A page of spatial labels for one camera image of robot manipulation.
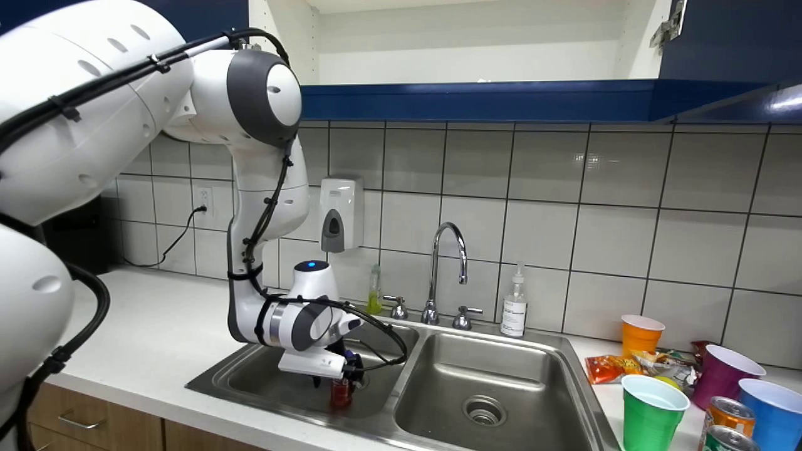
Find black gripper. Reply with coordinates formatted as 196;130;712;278
311;349;367;393

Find open white cabinet interior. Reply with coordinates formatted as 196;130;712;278
248;0;673;86

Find metal cabinet hinge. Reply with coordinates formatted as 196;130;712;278
649;0;689;48

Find blue cabinet door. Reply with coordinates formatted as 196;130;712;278
659;0;802;86

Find green dish soap bottle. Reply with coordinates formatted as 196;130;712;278
362;263;385;319

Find stainless steel double sink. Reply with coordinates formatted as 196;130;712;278
182;298;624;451

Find chrome gooseneck faucet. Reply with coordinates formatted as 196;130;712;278
417;220;470;325

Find sink drain strainer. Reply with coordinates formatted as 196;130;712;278
461;393;508;432

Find clear pump sanitizer bottle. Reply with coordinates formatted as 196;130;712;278
499;261;530;342

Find wooden drawer fronts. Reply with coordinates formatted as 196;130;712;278
23;380;270;451

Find orange chip bag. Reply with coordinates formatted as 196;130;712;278
583;350;647;387

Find black countertop appliance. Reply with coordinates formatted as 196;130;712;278
39;195;120;278

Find orange plastic cup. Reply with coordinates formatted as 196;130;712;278
618;313;666;359

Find green plastic cup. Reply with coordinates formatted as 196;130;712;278
618;373;692;451

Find colourful snack wrapper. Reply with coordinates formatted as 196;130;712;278
641;349;703;390

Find purple plastic cup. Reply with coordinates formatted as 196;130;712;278
689;344;768;411

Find blue plastic cup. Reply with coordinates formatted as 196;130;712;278
737;377;802;451

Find chrome faucet handle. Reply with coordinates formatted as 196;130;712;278
451;303;485;330
380;294;411;322

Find white wall soap dispenser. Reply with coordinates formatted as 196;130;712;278
317;175;361;255

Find black power cord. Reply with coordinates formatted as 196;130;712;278
147;203;211;271

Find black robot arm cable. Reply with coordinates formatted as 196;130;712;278
0;25;411;451

